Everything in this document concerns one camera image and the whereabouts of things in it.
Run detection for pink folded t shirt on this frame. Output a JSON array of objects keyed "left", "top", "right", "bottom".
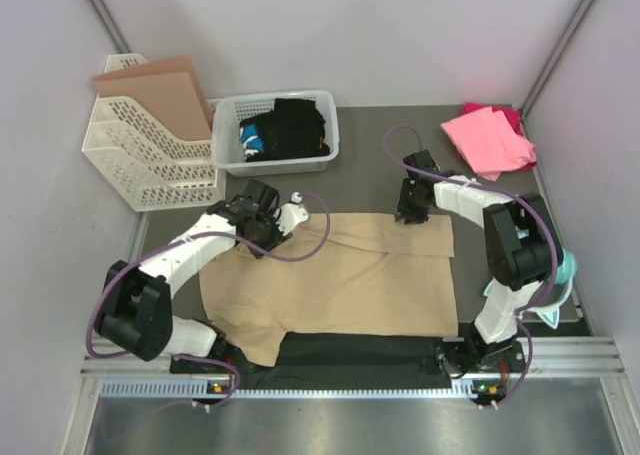
[{"left": 441, "top": 108, "right": 537, "bottom": 181}]

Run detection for white mesh file organizer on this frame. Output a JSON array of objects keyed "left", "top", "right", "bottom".
[{"left": 82, "top": 53, "right": 225, "bottom": 212}]

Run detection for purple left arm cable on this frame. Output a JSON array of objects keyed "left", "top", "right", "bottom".
[{"left": 85, "top": 190, "right": 332, "bottom": 411}]

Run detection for white plastic laundry basket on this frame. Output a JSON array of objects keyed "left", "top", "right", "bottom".
[{"left": 211, "top": 90, "right": 340, "bottom": 177}]

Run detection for teal cat ear headphones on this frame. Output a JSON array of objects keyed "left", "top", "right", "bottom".
[{"left": 474, "top": 248, "right": 578, "bottom": 342}]

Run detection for beige t shirt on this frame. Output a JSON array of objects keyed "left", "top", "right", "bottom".
[{"left": 199, "top": 213, "right": 458, "bottom": 367}]

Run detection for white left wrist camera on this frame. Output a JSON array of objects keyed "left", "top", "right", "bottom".
[{"left": 276, "top": 192, "right": 309, "bottom": 236}]

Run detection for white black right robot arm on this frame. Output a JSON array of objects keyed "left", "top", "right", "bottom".
[{"left": 395, "top": 150, "right": 564, "bottom": 371}]

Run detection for grey slotted cable duct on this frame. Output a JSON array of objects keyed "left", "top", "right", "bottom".
[{"left": 100, "top": 378, "right": 499, "bottom": 400}]

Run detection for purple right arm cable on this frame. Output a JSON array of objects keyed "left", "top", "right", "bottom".
[{"left": 382, "top": 125, "right": 561, "bottom": 411}]

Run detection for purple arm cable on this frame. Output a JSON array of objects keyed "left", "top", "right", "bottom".
[
  {"left": 85, "top": 190, "right": 332, "bottom": 411},
  {"left": 382, "top": 125, "right": 561, "bottom": 411}
]

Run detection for blue white t shirt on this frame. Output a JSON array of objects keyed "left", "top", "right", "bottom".
[{"left": 240, "top": 124, "right": 265, "bottom": 160}]

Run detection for magenta folded t shirt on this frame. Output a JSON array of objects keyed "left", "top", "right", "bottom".
[{"left": 460, "top": 102, "right": 539, "bottom": 169}]

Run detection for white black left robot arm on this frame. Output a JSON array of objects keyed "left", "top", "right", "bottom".
[{"left": 89, "top": 180, "right": 309, "bottom": 372}]

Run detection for brown paper folder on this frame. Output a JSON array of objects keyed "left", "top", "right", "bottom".
[{"left": 92, "top": 55, "right": 213, "bottom": 142}]

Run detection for black t shirt in basket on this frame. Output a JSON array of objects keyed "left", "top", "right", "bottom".
[{"left": 239, "top": 98, "right": 330, "bottom": 162}]

